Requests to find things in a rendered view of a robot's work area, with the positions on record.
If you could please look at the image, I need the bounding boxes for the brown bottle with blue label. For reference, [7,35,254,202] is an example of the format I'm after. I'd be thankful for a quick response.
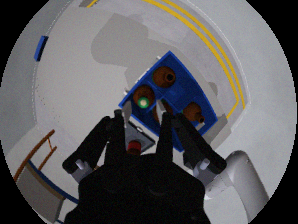
[133,84,155,108]

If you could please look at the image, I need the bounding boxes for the dark blue crate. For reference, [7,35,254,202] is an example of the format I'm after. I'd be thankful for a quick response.
[118,50,218,153]

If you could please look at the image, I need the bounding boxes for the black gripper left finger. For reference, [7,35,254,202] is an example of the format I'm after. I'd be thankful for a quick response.
[62,101,132,194]

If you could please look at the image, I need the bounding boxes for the brown glass bottle with red label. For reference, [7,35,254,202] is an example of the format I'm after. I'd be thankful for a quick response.
[127,140,141,155]

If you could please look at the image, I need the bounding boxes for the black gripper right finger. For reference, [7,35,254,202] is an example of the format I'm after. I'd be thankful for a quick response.
[148,100,227,196]

